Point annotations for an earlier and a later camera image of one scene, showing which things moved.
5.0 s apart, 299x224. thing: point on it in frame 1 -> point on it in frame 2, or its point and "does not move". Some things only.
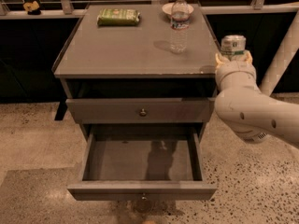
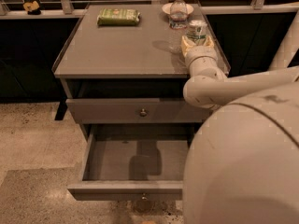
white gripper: (234, 67) -> (200, 52)
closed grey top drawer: (164, 110) does not move
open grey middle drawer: (142, 162) does not move
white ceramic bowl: (167, 8) does not move
